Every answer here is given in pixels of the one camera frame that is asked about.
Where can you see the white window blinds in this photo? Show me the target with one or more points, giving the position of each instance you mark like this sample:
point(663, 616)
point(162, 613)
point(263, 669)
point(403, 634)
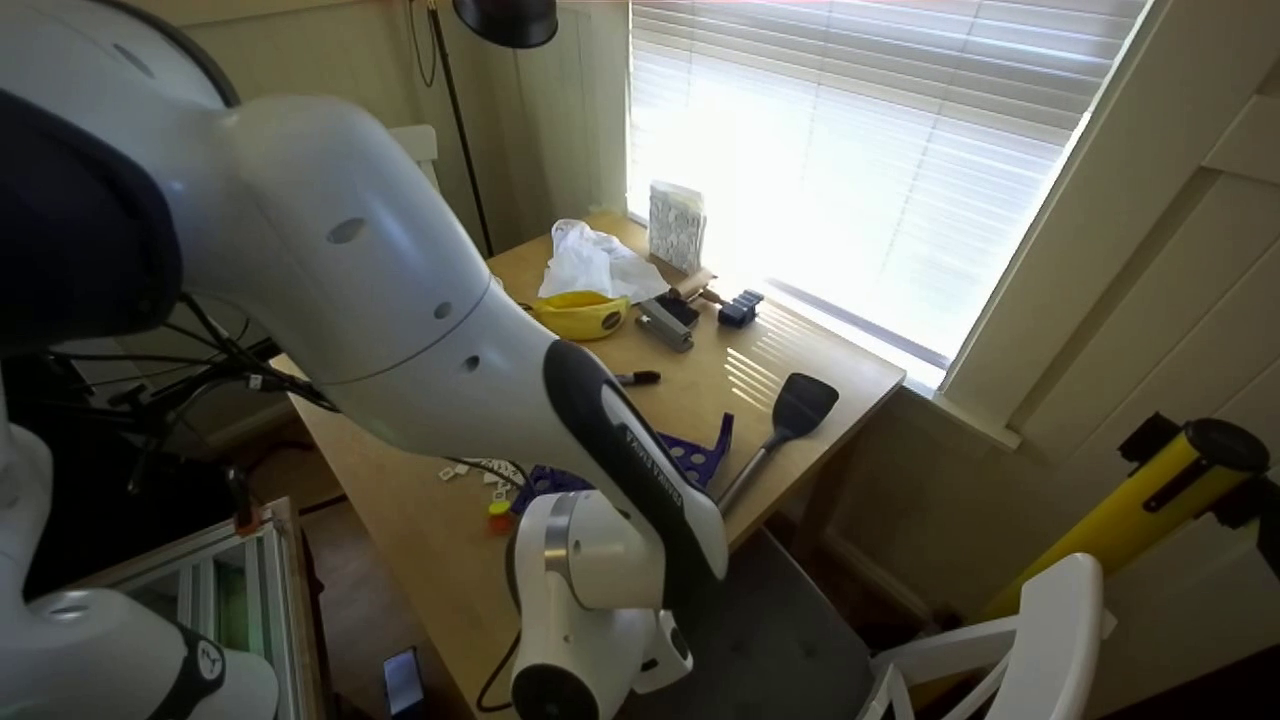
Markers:
point(865, 144)

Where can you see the grey chair seat cushion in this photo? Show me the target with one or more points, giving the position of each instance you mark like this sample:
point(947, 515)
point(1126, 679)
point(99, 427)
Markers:
point(784, 642)

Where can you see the yellow game disc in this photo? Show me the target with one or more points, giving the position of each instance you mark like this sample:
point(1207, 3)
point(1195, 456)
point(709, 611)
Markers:
point(496, 505)

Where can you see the blue connect four grid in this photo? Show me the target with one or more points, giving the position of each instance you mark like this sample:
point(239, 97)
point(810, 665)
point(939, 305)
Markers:
point(702, 454)

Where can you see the white framed glass cabinet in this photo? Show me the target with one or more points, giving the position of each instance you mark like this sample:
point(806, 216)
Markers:
point(224, 602)

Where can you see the black marker pen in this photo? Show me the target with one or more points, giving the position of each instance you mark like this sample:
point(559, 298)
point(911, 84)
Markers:
point(643, 376)

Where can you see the black bulky object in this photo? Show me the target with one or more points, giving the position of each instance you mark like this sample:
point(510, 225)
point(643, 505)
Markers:
point(95, 505)

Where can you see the grey stapler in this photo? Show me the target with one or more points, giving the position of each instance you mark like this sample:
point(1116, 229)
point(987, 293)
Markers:
point(665, 322)

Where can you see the white wooden chair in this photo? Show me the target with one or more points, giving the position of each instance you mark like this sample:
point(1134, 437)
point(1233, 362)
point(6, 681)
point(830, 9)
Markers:
point(1060, 642)

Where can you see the clear plastic container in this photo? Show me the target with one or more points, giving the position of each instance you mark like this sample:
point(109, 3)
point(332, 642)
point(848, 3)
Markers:
point(678, 225)

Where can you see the dark smartphone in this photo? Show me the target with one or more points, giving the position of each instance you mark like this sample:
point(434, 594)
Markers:
point(403, 681)

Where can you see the yellow rounded object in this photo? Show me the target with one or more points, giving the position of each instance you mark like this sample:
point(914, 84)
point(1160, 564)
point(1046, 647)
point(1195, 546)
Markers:
point(580, 318)

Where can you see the red game disc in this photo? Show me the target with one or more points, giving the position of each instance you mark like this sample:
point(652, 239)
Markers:
point(501, 523)

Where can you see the black floor lamp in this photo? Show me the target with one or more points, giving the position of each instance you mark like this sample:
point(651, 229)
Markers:
point(505, 18)

